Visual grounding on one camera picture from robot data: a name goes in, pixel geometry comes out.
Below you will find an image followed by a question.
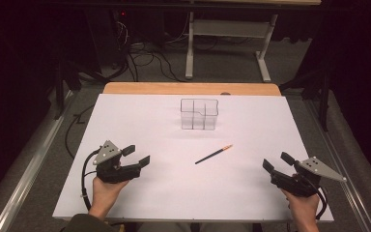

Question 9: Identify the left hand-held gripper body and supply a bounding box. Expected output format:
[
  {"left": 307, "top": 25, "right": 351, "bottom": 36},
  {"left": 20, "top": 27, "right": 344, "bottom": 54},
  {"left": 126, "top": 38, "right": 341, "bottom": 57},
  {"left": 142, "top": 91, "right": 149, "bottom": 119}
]
[{"left": 92, "top": 140, "right": 142, "bottom": 185}]

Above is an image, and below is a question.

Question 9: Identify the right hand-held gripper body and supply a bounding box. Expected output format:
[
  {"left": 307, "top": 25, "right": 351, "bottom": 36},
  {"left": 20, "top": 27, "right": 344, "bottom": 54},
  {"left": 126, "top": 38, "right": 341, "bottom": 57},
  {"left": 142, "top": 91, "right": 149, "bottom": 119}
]
[{"left": 270, "top": 156, "right": 348, "bottom": 198}]

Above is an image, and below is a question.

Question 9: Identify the black pencil with orange end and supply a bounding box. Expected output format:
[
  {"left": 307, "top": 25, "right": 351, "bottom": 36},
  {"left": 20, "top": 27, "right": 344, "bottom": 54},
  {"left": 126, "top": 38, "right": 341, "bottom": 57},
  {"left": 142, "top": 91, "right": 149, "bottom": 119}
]
[{"left": 194, "top": 144, "right": 234, "bottom": 165}]

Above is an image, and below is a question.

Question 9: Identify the person's left hand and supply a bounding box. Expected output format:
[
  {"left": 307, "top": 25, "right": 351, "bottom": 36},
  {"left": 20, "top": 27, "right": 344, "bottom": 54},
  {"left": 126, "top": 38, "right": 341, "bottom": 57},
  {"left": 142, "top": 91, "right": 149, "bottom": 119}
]
[{"left": 89, "top": 177, "right": 129, "bottom": 219}]

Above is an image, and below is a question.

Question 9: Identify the person's right hand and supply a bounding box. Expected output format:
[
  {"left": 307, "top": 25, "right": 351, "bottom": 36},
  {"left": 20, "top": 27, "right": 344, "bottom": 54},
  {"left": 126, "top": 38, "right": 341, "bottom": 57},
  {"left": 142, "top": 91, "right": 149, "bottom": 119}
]
[{"left": 281, "top": 188, "right": 321, "bottom": 223}]

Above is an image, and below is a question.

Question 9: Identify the white board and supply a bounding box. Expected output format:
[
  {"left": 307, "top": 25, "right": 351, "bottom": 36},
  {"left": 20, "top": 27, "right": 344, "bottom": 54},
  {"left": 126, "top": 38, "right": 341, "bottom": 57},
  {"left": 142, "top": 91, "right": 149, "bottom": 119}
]
[{"left": 51, "top": 93, "right": 335, "bottom": 223}]

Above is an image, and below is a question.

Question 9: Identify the black metal stand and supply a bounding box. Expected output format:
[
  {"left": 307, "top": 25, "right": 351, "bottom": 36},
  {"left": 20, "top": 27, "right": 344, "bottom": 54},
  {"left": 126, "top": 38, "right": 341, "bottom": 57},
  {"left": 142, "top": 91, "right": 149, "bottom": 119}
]
[
  {"left": 278, "top": 64, "right": 333, "bottom": 132},
  {"left": 52, "top": 61, "right": 82, "bottom": 121}
]

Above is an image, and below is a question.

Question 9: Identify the clear plastic divided organizer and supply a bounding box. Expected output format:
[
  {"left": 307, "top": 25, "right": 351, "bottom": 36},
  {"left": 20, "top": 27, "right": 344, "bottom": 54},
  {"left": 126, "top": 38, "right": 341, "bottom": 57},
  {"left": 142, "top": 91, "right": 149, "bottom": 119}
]
[{"left": 180, "top": 98, "right": 219, "bottom": 131}]

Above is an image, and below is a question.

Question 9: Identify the wooden table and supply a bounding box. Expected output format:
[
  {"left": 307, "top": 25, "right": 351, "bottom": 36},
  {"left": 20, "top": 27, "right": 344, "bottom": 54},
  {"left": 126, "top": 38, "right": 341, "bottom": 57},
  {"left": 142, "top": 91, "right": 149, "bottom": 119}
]
[{"left": 102, "top": 81, "right": 282, "bottom": 97}]

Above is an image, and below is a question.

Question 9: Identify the dark cabinet with red light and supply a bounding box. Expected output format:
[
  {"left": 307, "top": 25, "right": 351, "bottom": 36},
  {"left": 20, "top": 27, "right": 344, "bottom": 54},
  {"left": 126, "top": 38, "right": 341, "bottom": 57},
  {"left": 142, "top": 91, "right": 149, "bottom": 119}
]
[{"left": 85, "top": 9, "right": 130, "bottom": 73}]

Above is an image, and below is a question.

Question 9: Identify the aluminium floor rail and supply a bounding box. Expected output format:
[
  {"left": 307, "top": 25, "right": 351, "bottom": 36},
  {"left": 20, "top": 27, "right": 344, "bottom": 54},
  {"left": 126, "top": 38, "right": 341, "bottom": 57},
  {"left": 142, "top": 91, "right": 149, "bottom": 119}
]
[
  {"left": 0, "top": 90, "right": 75, "bottom": 232},
  {"left": 305, "top": 96, "right": 371, "bottom": 232}
]

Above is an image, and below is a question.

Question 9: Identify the right hand-held gripper cable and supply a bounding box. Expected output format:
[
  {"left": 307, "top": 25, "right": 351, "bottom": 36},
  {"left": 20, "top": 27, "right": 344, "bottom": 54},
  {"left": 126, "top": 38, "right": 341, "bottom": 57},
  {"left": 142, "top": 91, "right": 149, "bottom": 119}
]
[{"left": 302, "top": 175, "right": 328, "bottom": 220}]

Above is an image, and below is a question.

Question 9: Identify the thin black floor cable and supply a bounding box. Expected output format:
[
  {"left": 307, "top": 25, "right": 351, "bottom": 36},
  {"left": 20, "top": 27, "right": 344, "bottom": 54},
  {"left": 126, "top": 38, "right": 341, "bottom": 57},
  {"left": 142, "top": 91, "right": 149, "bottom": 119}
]
[{"left": 65, "top": 104, "right": 96, "bottom": 160}]

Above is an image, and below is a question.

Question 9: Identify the bundle of black floor cables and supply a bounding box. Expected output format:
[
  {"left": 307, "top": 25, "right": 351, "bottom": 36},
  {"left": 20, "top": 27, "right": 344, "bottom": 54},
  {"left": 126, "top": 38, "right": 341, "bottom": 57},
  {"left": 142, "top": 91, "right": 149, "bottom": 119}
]
[{"left": 122, "top": 40, "right": 187, "bottom": 83}]

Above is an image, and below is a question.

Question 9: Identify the white metal desk frame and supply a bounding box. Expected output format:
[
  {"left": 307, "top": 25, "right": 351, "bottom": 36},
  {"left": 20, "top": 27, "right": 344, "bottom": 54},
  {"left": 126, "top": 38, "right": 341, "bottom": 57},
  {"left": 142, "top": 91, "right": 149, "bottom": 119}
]
[{"left": 185, "top": 11, "right": 279, "bottom": 83}]

